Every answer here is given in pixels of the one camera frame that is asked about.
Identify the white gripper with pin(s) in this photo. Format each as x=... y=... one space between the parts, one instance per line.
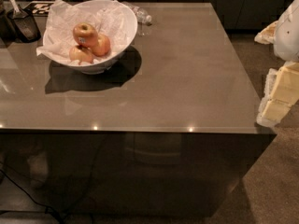
x=288 y=34

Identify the red yellow apple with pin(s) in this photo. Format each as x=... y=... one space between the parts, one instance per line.
x=103 y=46
x=81 y=53
x=85 y=35

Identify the white ceramic bowl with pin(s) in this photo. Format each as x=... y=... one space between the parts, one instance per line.
x=126 y=31

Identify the dark glossy table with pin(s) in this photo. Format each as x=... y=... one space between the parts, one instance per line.
x=169 y=130

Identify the clear plastic water bottle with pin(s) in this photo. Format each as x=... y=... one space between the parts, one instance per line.
x=141 y=14

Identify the white crumpled paper liner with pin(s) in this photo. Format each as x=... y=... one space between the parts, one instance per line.
x=60 y=19

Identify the black white patterned card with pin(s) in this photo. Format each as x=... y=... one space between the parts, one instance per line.
x=39 y=8

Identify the black scoop with white handle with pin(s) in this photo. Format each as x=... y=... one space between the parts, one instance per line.
x=24 y=23

